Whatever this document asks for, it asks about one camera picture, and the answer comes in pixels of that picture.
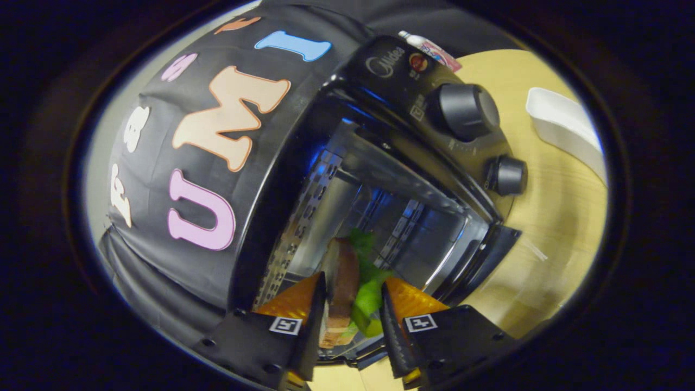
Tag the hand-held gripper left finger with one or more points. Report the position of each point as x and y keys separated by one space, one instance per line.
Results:
x=312 y=331

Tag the sandwich with lettuce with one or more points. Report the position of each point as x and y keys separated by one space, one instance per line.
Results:
x=345 y=277

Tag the white plastic dish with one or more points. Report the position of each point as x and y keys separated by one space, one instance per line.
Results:
x=564 y=125

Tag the pink label drink bottle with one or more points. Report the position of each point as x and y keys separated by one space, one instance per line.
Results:
x=434 y=51

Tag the black toaster oven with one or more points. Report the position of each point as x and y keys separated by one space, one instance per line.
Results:
x=467 y=108

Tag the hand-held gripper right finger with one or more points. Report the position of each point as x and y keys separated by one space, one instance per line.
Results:
x=393 y=336

